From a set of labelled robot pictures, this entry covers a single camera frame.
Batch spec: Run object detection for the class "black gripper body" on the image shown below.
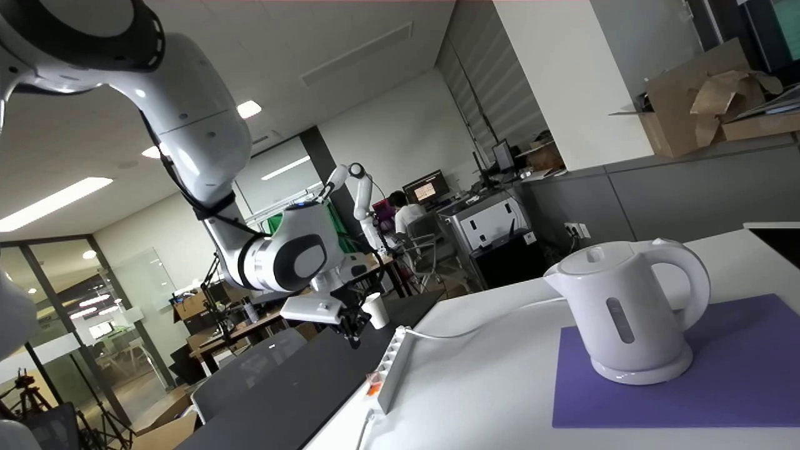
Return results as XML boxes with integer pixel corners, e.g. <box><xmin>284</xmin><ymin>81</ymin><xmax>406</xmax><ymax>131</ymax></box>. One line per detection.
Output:
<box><xmin>340</xmin><ymin>297</ymin><xmax>370</xmax><ymax>338</ymax></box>

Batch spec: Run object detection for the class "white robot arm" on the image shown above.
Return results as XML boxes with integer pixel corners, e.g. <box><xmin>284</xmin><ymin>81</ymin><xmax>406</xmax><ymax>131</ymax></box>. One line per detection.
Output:
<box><xmin>0</xmin><ymin>0</ymin><xmax>368</xmax><ymax>342</ymax></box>

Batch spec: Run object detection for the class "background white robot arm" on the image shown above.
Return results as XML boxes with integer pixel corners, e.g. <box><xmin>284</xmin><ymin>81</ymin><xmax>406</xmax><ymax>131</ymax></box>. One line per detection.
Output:
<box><xmin>318</xmin><ymin>162</ymin><xmax>390</xmax><ymax>258</ymax></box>

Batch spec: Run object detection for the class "white power strip adapter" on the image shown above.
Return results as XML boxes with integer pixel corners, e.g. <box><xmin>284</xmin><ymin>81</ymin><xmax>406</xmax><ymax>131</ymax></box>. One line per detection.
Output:
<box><xmin>368</xmin><ymin>327</ymin><xmax>414</xmax><ymax>413</ymax></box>

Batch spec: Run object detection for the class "white paper cup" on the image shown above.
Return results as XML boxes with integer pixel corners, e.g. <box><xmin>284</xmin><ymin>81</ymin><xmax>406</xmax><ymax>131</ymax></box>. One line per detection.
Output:
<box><xmin>363</xmin><ymin>292</ymin><xmax>390</xmax><ymax>331</ymax></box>

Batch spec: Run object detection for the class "seated person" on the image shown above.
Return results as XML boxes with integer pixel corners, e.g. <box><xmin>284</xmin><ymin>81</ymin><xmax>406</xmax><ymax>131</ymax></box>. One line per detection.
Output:
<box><xmin>390</xmin><ymin>191</ymin><xmax>424</xmax><ymax>236</ymax></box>

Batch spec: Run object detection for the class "grey cabinet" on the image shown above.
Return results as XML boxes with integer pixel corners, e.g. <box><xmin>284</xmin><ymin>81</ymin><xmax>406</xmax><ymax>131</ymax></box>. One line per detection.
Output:
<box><xmin>449</xmin><ymin>191</ymin><xmax>534</xmax><ymax>254</ymax></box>

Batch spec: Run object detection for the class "purple mat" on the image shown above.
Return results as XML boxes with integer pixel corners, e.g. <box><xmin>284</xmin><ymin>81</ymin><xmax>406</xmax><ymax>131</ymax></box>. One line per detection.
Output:
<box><xmin>553</xmin><ymin>294</ymin><xmax>800</xmax><ymax>427</ymax></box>

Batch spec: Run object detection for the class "cardboard box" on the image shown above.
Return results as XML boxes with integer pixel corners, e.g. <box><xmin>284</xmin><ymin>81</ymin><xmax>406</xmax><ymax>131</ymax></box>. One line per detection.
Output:
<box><xmin>619</xmin><ymin>39</ymin><xmax>800</xmax><ymax>158</ymax></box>

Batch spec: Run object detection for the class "white power strip cable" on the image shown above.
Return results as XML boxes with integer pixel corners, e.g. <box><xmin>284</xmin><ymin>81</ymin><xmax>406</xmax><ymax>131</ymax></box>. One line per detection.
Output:
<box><xmin>351</xmin><ymin>404</ymin><xmax>383</xmax><ymax>450</ymax></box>

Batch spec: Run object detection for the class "white kettle cord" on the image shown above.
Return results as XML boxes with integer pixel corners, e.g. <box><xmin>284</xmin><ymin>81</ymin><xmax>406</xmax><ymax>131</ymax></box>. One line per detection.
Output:
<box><xmin>404</xmin><ymin>294</ymin><xmax>569</xmax><ymax>344</ymax></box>

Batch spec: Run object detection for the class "black camera tripod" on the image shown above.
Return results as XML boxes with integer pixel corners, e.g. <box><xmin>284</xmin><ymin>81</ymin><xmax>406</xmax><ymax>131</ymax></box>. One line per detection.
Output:
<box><xmin>0</xmin><ymin>369</ymin><xmax>53</xmax><ymax>450</ymax></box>

